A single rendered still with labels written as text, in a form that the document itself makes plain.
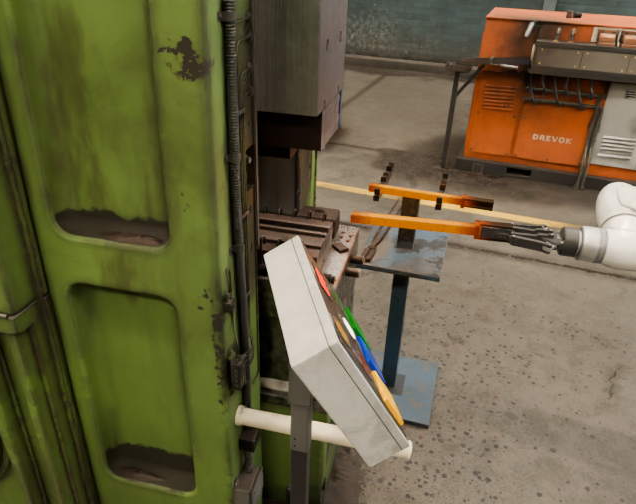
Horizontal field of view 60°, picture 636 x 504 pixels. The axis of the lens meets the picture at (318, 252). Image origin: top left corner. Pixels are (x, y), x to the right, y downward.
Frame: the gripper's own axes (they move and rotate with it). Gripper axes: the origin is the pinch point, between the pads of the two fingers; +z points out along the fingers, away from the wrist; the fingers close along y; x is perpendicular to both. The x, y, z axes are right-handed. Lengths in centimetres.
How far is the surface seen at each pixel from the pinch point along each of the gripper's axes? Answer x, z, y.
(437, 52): -72, 43, 765
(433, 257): -35, 13, 47
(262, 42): 45, 57, -18
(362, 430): -5, 22, -71
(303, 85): 36, 48, -18
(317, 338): 12, 30, -72
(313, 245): -7.7, 46.0, -8.3
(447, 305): -106, 0, 126
